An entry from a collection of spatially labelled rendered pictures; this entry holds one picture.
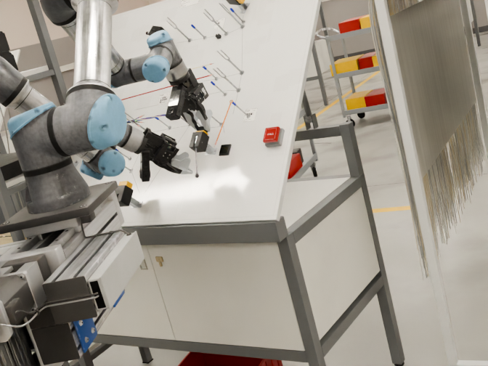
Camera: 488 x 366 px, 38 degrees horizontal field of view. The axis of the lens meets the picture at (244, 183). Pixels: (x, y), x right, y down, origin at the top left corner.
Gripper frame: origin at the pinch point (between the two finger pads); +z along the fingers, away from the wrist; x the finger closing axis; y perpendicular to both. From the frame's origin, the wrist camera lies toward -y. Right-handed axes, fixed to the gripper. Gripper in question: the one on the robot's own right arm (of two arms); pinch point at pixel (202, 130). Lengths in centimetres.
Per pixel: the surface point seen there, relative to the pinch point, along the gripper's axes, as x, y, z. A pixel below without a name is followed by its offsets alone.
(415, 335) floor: -29, 24, 129
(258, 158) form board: -20.6, -4.7, 10.0
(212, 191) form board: -4.9, -14.5, 14.6
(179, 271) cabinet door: 14.6, -28.7, 38.2
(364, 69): 164, 418, 217
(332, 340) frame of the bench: -33, -27, 70
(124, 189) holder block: 25.5, -21.1, 7.1
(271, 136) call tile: -26.2, -1.1, 4.6
